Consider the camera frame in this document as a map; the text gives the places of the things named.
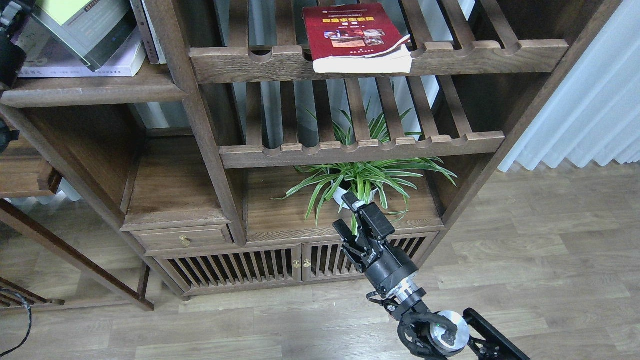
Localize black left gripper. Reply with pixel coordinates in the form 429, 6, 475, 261
0, 0, 35, 35

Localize green and black book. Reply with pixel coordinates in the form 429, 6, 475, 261
31, 0, 137, 71

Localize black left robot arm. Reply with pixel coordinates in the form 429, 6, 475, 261
0, 0, 37, 357

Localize white blue upright book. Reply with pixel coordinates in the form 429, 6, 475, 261
141, 0, 167, 65

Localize red cover book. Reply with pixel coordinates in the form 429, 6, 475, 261
302, 3, 413, 75

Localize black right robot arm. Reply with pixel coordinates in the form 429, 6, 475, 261
333, 192, 527, 360

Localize brass drawer knob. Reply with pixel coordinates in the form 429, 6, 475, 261
179, 235, 191, 247

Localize white plant pot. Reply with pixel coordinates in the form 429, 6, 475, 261
333, 181, 378, 209

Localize dark wooden bookshelf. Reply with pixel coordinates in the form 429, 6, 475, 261
1, 0, 622, 297

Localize grey upright book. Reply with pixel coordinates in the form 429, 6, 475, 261
130, 0, 160, 65

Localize white sheer curtain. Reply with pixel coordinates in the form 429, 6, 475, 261
498, 0, 640, 173

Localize green spider plant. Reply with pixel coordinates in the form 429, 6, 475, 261
272, 109, 458, 225

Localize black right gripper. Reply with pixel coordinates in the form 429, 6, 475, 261
333, 191, 418, 299

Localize pale lilac white book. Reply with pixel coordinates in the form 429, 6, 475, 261
13, 19, 146, 78

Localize wooden side furniture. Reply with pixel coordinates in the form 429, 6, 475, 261
0, 117, 155, 312

